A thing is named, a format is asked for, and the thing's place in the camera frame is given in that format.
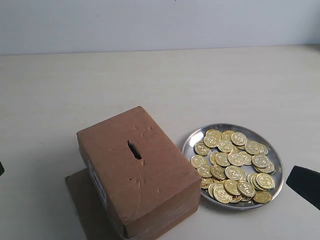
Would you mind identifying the gold coin bottom centre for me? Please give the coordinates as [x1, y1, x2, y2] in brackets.
[237, 181, 256, 197]

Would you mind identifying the black object left edge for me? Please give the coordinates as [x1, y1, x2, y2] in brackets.
[0, 162, 5, 176]

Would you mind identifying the gold coin far left middle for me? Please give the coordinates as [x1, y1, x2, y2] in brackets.
[190, 154, 208, 169]

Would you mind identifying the gold coin bottom left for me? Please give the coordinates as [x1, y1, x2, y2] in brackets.
[213, 184, 233, 204]

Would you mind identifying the gold coin right side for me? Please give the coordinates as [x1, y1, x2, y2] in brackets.
[251, 153, 270, 168]

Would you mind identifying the gold coin bottom right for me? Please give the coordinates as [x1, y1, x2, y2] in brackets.
[253, 191, 273, 204]

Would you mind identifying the round silver metal plate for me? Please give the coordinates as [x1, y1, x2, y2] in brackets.
[181, 123, 284, 210]

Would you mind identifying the gold coin top left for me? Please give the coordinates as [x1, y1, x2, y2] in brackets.
[203, 135, 220, 148]

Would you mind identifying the brown cardboard box with slot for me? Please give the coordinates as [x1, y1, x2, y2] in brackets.
[65, 106, 201, 240]

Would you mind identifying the gold coin lower centre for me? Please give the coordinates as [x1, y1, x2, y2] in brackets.
[223, 179, 241, 196]

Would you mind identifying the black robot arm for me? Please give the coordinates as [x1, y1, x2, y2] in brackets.
[285, 165, 320, 210]

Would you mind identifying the gold coin left lower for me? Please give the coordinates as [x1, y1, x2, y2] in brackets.
[210, 165, 226, 180]

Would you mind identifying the gold coin far left upper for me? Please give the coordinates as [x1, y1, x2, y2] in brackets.
[194, 141, 211, 156]

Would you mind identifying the gold coin top centre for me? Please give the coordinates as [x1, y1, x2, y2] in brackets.
[230, 131, 248, 146]

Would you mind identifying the gold coin centre plate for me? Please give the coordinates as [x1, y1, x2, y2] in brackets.
[224, 165, 247, 181]

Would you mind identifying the gold coin upper right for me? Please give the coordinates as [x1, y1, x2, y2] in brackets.
[244, 140, 261, 155]

